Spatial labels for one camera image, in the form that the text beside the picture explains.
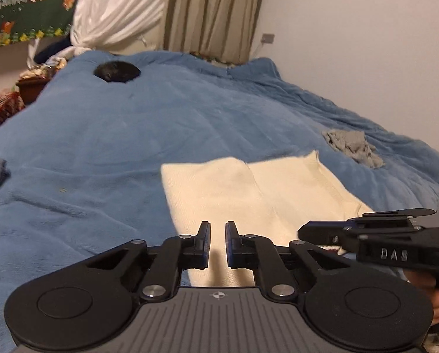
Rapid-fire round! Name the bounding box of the grey garment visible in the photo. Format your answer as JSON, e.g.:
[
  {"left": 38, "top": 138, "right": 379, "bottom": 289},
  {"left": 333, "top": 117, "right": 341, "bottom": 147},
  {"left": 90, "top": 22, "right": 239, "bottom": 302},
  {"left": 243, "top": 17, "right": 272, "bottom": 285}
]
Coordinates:
[{"left": 322, "top": 129, "right": 385, "bottom": 170}]

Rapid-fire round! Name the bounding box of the blue fleece blanket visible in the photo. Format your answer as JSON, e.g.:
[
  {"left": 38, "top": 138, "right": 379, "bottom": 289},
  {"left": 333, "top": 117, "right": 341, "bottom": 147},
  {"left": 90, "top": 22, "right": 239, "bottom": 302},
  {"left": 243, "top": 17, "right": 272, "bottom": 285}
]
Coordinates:
[{"left": 0, "top": 49, "right": 439, "bottom": 353}]

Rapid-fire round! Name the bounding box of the dark blue cloth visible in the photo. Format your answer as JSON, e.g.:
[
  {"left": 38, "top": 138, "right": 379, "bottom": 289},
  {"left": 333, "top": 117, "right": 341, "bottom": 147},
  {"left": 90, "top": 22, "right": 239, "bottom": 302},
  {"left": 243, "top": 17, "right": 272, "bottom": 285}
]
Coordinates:
[{"left": 34, "top": 37, "right": 75, "bottom": 65}]

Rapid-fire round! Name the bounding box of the wooden nightstand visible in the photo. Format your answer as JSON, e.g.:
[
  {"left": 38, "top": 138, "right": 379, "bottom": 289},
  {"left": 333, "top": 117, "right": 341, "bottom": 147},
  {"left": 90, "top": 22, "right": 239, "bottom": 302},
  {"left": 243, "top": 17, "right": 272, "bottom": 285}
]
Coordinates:
[{"left": 15, "top": 64, "right": 60, "bottom": 105}]

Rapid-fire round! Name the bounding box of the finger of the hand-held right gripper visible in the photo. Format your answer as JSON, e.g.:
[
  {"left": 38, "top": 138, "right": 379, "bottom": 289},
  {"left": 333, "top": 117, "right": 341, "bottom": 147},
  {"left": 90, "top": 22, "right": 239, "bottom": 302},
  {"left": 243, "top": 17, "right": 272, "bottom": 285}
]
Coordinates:
[
  {"left": 298, "top": 222, "right": 357, "bottom": 248},
  {"left": 342, "top": 208, "right": 438, "bottom": 229}
]

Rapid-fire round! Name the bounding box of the white curtain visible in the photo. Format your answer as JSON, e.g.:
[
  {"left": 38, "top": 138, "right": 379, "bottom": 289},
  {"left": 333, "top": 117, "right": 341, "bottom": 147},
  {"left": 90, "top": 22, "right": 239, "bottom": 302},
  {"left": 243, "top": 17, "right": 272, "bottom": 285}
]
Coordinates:
[{"left": 26, "top": 0, "right": 176, "bottom": 59}]

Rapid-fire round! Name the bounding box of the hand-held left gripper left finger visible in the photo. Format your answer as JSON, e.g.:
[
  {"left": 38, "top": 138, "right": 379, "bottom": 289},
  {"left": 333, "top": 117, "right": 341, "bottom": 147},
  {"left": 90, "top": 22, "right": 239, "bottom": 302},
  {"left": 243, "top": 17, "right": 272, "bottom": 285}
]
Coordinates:
[{"left": 87, "top": 221, "right": 212, "bottom": 302}]

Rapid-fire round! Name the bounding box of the cream knit sweater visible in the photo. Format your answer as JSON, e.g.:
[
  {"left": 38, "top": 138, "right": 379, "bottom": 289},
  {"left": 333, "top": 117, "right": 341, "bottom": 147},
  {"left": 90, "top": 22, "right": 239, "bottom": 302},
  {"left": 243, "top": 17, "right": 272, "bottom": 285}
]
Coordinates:
[{"left": 161, "top": 150, "right": 376, "bottom": 288}]

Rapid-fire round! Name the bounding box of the black curled cat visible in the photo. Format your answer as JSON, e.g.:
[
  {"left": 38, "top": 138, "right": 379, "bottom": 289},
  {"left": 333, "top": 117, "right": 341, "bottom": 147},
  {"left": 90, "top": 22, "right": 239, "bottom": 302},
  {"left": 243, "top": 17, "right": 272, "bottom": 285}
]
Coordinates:
[{"left": 93, "top": 61, "right": 142, "bottom": 84}]

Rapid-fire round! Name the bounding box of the plaid pillow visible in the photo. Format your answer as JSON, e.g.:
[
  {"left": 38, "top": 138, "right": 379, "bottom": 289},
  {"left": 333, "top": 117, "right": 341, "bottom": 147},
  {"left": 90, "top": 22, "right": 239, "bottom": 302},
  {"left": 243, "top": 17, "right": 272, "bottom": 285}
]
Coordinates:
[{"left": 190, "top": 51, "right": 238, "bottom": 67}]

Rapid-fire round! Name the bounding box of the green Christmas banner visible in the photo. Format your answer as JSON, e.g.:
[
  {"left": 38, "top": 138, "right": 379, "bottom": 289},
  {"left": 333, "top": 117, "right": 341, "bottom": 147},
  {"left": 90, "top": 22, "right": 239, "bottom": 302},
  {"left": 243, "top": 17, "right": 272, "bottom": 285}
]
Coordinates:
[{"left": 0, "top": 0, "right": 86, "bottom": 53}]

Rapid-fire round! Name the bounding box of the beige striped curtain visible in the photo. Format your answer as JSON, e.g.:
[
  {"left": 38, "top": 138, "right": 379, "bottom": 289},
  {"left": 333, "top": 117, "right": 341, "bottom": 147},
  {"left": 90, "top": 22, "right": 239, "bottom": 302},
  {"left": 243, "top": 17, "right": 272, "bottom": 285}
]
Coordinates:
[{"left": 162, "top": 0, "right": 268, "bottom": 64}]

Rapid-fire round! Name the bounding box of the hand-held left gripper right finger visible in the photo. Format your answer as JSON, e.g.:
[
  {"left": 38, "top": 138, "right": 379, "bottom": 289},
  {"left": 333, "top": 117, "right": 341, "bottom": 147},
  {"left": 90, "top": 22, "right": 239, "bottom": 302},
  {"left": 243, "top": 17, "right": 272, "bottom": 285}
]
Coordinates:
[{"left": 225, "top": 221, "right": 352, "bottom": 302}]

